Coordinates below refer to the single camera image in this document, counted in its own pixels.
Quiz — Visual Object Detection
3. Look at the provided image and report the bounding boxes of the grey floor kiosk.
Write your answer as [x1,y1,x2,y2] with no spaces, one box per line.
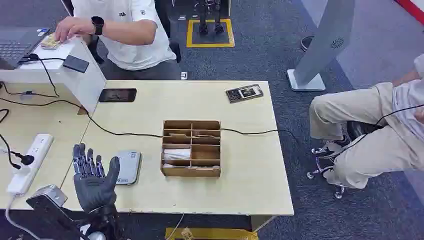
[286,0,356,92]

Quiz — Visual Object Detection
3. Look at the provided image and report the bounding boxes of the white card in box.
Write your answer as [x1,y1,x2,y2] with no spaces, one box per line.
[163,148,192,162]

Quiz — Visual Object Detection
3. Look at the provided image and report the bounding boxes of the white stand box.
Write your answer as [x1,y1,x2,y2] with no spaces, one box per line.
[0,35,108,115]

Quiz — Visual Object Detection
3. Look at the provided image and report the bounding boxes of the thin black cable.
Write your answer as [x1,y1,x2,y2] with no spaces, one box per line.
[326,103,424,161]

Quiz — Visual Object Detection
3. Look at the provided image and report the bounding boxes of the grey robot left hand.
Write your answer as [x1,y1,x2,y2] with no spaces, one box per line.
[72,143,121,213]

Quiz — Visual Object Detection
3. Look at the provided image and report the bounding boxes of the black robot legs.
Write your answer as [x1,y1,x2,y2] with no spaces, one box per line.
[193,0,226,36]

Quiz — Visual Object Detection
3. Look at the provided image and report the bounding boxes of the white power strip cable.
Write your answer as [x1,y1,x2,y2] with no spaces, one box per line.
[4,194,42,240]

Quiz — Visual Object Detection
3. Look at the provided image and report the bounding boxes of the gold card pile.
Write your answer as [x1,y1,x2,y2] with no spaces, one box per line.
[40,33,63,51]

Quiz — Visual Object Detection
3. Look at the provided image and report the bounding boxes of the person's hand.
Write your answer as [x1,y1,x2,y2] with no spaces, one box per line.
[54,16,96,43]

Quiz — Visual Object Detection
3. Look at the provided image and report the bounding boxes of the black and white shoe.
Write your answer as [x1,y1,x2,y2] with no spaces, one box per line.
[310,135,352,159]

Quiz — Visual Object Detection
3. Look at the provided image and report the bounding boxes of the black laptop cable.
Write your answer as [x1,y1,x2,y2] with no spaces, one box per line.
[18,53,66,99]

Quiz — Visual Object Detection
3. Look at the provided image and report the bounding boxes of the small black case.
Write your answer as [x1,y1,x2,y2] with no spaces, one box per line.
[62,54,90,74]

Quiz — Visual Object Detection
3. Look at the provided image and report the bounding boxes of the rolling chair base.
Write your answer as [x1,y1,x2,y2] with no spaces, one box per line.
[306,145,349,200]

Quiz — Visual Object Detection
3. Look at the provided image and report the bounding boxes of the white power strip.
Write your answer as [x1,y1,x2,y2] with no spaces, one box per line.
[6,133,55,197]

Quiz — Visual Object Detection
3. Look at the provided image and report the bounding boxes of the black office chair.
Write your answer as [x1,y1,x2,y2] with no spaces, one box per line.
[154,0,183,64]

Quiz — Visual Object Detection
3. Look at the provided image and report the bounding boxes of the yellow floor marker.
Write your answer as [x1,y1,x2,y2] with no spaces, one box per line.
[164,227,260,240]

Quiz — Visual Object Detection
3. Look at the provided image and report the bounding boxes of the black wristwatch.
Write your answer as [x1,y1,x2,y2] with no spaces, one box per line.
[90,15,106,36]

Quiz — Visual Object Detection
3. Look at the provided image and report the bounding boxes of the black smartphone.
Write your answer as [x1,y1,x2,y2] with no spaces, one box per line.
[98,88,138,104]

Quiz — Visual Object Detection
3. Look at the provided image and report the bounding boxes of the seated person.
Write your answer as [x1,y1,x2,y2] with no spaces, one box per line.
[309,53,424,190]

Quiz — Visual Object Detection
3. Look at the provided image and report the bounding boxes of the yellow bordered floor mat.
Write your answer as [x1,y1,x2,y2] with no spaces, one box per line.
[185,18,236,49]

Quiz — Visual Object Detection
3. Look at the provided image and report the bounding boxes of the wooden card box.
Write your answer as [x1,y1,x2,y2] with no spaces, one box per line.
[160,119,222,178]

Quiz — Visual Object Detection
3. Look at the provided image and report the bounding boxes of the black plug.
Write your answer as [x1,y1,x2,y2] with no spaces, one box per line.
[10,150,35,167]

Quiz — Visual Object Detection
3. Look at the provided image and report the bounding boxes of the person across desk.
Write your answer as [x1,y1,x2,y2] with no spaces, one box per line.
[54,0,183,81]

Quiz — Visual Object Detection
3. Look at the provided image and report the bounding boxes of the grey laptop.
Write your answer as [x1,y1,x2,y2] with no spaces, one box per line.
[0,27,51,71]

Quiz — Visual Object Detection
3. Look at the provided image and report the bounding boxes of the long black cable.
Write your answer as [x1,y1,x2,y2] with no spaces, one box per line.
[0,96,301,140]

